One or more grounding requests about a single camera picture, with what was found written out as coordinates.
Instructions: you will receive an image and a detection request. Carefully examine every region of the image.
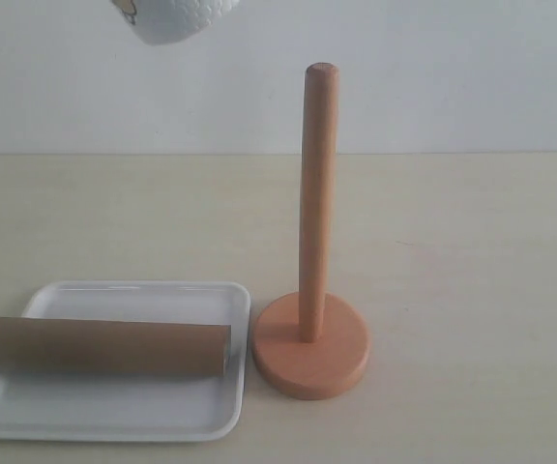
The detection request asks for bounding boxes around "brown cardboard tube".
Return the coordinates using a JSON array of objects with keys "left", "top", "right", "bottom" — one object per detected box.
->
[{"left": 0, "top": 317, "right": 231, "bottom": 377}]

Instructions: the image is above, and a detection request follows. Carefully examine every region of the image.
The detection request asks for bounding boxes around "printed white paper towel roll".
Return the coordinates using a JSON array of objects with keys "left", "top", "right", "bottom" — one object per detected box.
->
[{"left": 111, "top": 0, "right": 240, "bottom": 45}]

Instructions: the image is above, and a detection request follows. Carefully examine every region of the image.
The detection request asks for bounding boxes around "wooden paper towel holder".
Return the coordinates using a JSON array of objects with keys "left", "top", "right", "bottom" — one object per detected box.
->
[{"left": 251, "top": 63, "right": 370, "bottom": 400}]

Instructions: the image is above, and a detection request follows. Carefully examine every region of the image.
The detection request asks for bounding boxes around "white square tray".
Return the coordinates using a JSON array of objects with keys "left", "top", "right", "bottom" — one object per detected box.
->
[{"left": 0, "top": 280, "right": 250, "bottom": 442}]

